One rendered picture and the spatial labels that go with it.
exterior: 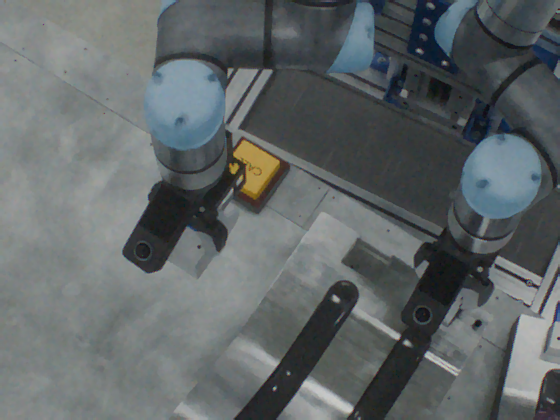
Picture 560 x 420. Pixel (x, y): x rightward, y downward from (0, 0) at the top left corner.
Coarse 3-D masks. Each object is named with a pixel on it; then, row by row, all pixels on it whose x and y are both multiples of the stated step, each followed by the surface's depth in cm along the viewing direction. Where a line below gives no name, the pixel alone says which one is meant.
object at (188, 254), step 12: (240, 180) 143; (192, 228) 140; (180, 240) 138; (192, 240) 138; (180, 252) 137; (192, 252) 137; (204, 252) 137; (180, 264) 140; (192, 264) 137; (204, 264) 140; (192, 276) 141
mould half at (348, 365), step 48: (336, 240) 145; (288, 288) 143; (384, 288) 143; (240, 336) 141; (288, 336) 141; (336, 336) 141; (384, 336) 141; (432, 336) 141; (480, 336) 141; (240, 384) 137; (336, 384) 139; (432, 384) 139
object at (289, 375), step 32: (352, 288) 143; (320, 320) 142; (288, 352) 140; (320, 352) 140; (416, 352) 140; (288, 384) 139; (384, 384) 139; (256, 416) 134; (352, 416) 137; (384, 416) 137
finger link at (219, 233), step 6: (210, 222) 128; (216, 222) 127; (210, 228) 128; (216, 228) 127; (222, 228) 129; (210, 234) 129; (216, 234) 128; (222, 234) 129; (216, 240) 130; (222, 240) 130; (216, 246) 132; (222, 246) 131
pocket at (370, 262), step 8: (360, 240) 147; (352, 248) 147; (360, 248) 148; (368, 248) 146; (376, 248) 146; (352, 256) 147; (360, 256) 147; (368, 256) 147; (376, 256) 147; (384, 256) 146; (352, 264) 147; (360, 264) 147; (368, 264) 147; (376, 264) 147; (384, 264) 147; (360, 272) 146; (368, 272) 146; (376, 272) 146; (376, 280) 146
